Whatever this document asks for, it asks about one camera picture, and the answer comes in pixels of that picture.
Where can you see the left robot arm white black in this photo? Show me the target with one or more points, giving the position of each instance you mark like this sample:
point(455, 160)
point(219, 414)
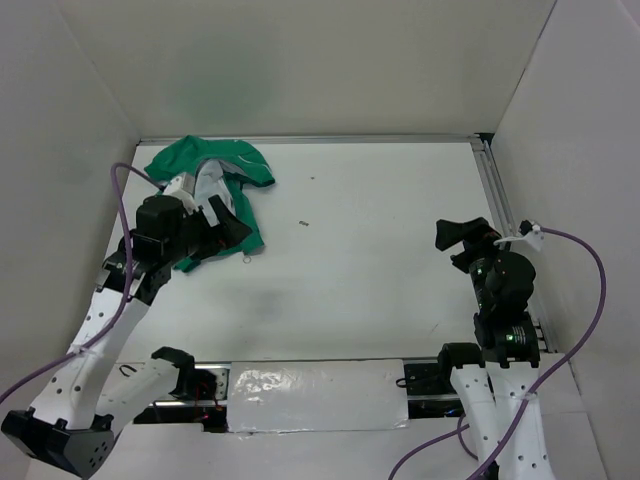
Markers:
point(74, 423)

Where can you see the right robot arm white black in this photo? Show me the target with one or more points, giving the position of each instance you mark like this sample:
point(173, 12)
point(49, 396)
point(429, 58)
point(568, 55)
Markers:
point(493, 376)

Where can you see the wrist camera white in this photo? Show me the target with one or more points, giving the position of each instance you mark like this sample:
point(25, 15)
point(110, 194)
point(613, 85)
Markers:
point(529, 233)
point(182, 187)

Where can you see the green jacket white lining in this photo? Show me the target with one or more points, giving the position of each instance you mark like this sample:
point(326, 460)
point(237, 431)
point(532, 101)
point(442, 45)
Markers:
point(225, 165)

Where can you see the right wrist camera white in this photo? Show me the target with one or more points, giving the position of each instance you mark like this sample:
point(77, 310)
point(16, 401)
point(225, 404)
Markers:
point(529, 233)

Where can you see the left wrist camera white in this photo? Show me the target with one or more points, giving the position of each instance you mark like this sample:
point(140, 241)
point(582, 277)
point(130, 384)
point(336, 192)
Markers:
point(182, 187)

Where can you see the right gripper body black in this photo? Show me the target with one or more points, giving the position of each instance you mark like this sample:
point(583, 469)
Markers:
point(477, 259)

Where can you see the aluminium rail right side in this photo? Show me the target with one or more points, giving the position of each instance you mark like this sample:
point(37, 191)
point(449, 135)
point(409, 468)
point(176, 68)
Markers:
point(506, 223)

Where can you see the white taped cover panel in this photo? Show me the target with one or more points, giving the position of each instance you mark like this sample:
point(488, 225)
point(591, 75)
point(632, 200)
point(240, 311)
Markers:
point(292, 397)

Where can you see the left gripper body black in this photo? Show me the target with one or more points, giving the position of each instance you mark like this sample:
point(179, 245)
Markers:
point(196, 238)

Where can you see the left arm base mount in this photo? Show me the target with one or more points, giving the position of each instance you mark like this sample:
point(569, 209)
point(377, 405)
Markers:
point(204, 406)

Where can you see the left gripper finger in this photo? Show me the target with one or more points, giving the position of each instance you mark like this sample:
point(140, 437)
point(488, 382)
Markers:
point(230, 231)
point(202, 200)

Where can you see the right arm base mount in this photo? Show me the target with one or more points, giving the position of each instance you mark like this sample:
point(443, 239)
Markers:
point(428, 394)

